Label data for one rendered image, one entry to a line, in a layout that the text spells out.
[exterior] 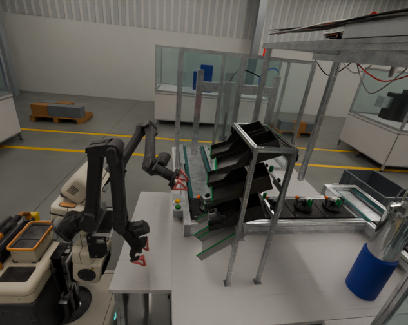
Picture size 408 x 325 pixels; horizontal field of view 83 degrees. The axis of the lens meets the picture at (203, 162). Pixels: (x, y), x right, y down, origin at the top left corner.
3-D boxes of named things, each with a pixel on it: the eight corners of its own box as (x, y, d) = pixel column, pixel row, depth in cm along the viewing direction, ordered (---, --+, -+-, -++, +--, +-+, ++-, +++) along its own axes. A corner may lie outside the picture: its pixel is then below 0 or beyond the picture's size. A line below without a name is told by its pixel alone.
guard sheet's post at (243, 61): (221, 195, 185) (242, 58, 142) (220, 193, 188) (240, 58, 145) (225, 195, 186) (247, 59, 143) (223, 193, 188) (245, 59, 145)
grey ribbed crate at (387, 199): (375, 216, 239) (385, 198, 229) (336, 184, 294) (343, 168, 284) (410, 216, 246) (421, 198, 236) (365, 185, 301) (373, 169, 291)
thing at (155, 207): (108, 293, 118) (108, 289, 116) (140, 194, 198) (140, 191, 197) (243, 294, 124) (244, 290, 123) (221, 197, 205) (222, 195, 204)
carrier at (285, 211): (263, 220, 163) (267, 206, 158) (252, 200, 185) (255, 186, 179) (294, 220, 167) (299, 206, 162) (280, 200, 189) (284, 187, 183)
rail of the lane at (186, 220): (183, 236, 154) (184, 224, 149) (178, 172, 233) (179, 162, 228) (191, 236, 155) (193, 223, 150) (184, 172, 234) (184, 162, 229)
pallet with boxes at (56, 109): (30, 120, 577) (26, 104, 560) (48, 113, 649) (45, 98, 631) (81, 124, 589) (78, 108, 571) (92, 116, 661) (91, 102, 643)
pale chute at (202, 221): (198, 240, 135) (193, 235, 134) (199, 224, 147) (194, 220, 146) (237, 216, 127) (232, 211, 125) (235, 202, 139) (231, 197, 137)
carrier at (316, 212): (295, 220, 167) (300, 206, 162) (281, 200, 189) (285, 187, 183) (325, 219, 171) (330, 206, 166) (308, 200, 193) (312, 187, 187)
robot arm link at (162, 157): (151, 175, 133) (141, 167, 127) (160, 158, 137) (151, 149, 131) (166, 177, 125) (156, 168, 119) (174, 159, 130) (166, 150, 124)
